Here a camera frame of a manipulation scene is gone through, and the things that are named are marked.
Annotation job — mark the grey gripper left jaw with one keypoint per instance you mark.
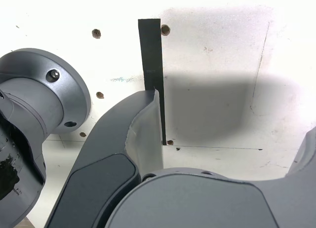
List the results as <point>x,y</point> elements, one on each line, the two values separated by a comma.
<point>108,139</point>

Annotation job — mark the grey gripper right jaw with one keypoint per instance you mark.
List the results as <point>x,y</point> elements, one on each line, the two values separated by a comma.
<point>197,203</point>

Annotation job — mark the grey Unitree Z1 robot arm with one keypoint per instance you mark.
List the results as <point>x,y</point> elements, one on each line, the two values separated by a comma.
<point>29,102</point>

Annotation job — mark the black tape strip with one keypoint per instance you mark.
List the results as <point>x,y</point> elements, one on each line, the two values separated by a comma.
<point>150,52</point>

